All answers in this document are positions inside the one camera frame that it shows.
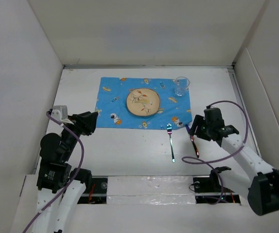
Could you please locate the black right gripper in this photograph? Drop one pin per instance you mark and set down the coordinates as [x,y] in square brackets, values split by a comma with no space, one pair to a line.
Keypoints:
[198,121]

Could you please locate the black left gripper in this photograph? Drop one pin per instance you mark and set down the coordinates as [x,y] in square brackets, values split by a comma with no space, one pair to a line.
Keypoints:
[82,123]

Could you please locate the iridescent knife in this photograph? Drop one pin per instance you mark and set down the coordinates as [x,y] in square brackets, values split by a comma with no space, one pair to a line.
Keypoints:
[192,141]

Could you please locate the iridescent fork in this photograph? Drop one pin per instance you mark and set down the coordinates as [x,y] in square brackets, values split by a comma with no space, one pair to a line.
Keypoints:
[169,132]

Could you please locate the blue space-print cloth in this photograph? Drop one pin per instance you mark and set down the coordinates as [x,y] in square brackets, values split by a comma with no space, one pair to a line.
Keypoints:
[113,113]

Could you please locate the clear plastic cup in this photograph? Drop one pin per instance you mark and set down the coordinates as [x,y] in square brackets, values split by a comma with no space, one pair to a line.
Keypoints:
[181,85]

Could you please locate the beige bird-pattern plate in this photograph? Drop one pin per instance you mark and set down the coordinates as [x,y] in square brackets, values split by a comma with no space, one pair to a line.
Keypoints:
[143,102]

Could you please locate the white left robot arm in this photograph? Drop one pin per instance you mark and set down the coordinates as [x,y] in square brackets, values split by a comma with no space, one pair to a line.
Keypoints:
[61,180]

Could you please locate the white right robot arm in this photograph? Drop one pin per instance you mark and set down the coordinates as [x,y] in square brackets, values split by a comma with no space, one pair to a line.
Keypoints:
[261,185]

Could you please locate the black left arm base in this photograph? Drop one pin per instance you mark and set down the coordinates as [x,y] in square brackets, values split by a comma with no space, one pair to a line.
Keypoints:
[96,193]

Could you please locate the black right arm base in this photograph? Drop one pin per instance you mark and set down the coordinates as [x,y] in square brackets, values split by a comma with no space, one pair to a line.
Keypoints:
[207,189]

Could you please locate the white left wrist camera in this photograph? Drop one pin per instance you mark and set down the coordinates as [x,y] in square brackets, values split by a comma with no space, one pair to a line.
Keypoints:
[59,113]

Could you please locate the aluminium rail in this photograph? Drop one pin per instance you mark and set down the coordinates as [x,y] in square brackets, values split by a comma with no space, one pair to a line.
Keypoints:
[251,140]

